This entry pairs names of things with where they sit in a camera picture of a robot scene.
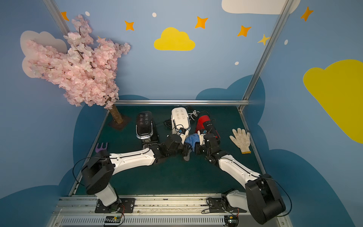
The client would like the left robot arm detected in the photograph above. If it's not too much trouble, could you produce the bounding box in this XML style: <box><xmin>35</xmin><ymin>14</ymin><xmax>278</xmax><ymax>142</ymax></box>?
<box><xmin>81</xmin><ymin>134</ymin><xmax>192</xmax><ymax>207</ymax></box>

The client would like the purple toy garden fork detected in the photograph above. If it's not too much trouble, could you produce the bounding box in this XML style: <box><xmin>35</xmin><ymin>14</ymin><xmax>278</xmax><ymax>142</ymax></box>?
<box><xmin>95</xmin><ymin>142</ymin><xmax>108</xmax><ymax>153</ymax></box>

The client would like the blue microfibre cloth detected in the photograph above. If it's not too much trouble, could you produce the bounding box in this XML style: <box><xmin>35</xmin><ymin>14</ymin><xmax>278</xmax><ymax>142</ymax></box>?
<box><xmin>185</xmin><ymin>133</ymin><xmax>200</xmax><ymax>152</ymax></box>

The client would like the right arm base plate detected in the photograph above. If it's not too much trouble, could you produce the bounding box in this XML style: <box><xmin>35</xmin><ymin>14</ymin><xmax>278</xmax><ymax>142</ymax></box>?
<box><xmin>206</xmin><ymin>197</ymin><xmax>238</xmax><ymax>213</ymax></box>

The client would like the aluminium frame rail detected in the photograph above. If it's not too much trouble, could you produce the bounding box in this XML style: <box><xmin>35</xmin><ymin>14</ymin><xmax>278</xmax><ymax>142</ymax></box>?
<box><xmin>115</xmin><ymin>99</ymin><xmax>249</xmax><ymax>106</ymax></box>

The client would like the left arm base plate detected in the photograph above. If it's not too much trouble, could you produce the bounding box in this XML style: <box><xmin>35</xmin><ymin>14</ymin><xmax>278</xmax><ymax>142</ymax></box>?
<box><xmin>95</xmin><ymin>198</ymin><xmax>136</xmax><ymax>214</ymax></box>

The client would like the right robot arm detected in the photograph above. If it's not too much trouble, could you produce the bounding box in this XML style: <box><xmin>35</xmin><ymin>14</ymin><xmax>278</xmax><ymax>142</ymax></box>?
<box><xmin>195</xmin><ymin>134</ymin><xmax>286</xmax><ymax>225</ymax></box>

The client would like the pink cherry blossom tree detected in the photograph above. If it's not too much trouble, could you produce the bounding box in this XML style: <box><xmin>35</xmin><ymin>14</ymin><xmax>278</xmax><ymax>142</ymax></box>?
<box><xmin>26</xmin><ymin>15</ymin><xmax>131</xmax><ymax>125</ymax></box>

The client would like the white coffee machine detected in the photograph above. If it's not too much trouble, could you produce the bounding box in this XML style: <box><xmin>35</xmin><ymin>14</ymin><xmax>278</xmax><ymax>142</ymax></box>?
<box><xmin>171</xmin><ymin>107</ymin><xmax>191</xmax><ymax>143</ymax></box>

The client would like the black coffee machine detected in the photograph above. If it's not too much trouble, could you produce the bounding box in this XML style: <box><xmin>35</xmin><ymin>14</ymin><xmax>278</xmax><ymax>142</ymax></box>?
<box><xmin>136</xmin><ymin>111</ymin><xmax>159</xmax><ymax>149</ymax></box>

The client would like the white knit work glove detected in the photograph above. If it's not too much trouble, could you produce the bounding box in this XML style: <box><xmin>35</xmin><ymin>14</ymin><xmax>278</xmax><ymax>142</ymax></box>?
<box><xmin>229</xmin><ymin>128</ymin><xmax>251</xmax><ymax>154</ymax></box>

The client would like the black power cable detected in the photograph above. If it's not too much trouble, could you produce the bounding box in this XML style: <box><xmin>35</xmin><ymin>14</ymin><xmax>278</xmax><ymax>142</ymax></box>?
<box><xmin>185</xmin><ymin>105</ymin><xmax>210</xmax><ymax>121</ymax></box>

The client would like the red coffee machine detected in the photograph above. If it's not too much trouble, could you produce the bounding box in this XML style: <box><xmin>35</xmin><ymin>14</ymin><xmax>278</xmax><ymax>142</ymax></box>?
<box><xmin>195</xmin><ymin>115</ymin><xmax>220</xmax><ymax>143</ymax></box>

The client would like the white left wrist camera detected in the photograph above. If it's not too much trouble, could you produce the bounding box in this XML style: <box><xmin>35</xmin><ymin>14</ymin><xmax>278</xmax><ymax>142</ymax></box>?
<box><xmin>176</xmin><ymin>128</ymin><xmax>188</xmax><ymax>135</ymax></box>

